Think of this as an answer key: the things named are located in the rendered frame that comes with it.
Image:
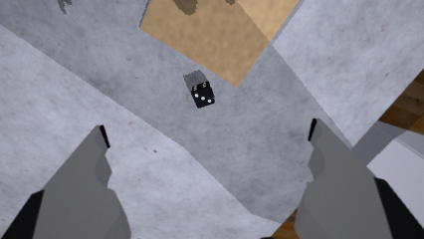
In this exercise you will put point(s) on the tan flat mat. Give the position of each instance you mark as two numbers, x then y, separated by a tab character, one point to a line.
226	37

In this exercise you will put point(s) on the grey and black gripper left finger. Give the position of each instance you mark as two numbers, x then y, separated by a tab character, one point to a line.
75	203

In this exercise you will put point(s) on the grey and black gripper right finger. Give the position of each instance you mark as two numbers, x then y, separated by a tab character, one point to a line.
346	200

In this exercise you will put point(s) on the black die with white pips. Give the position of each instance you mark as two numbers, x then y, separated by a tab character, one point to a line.
203	95

